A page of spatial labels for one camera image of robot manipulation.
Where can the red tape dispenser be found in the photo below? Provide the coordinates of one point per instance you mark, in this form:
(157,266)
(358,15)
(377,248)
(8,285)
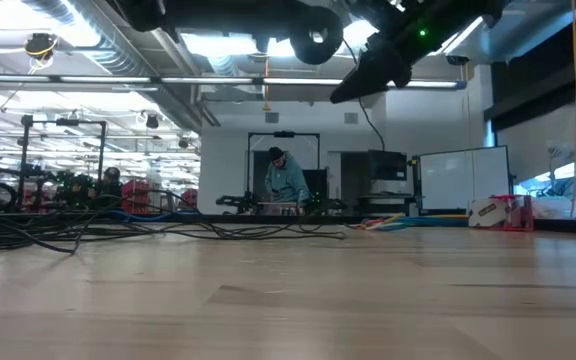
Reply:
(520,215)

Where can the bundle of coloured tubes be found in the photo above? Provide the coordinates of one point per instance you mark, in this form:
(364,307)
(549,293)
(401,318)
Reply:
(395,218)

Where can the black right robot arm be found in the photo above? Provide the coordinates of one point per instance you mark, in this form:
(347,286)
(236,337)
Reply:
(498,7)

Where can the grey wall vent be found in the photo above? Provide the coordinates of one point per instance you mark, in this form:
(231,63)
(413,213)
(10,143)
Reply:
(271,117)
(351,118)

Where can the black robot station frame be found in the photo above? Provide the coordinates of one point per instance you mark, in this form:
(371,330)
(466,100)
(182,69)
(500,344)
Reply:
(63,122)
(283,134)

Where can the long ceiling light bar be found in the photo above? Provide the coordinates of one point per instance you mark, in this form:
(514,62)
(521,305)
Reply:
(118,79)

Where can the person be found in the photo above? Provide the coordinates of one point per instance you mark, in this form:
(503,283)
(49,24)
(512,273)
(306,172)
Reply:
(285,180)
(112,180)

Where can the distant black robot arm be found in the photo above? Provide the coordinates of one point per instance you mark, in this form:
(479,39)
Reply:
(235,202)
(330,204)

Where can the whiteboard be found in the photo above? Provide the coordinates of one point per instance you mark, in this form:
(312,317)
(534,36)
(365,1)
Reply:
(463,177)

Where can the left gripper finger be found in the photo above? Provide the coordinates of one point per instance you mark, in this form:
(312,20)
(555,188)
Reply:
(293,15)
(275,41)

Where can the black monitor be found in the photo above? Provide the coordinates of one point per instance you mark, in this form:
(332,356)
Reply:
(387,165)

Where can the red tool cabinet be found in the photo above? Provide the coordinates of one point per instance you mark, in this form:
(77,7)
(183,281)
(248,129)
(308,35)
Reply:
(189,199)
(135,197)

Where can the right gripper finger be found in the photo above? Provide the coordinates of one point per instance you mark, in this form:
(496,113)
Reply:
(390,77)
(373,62)

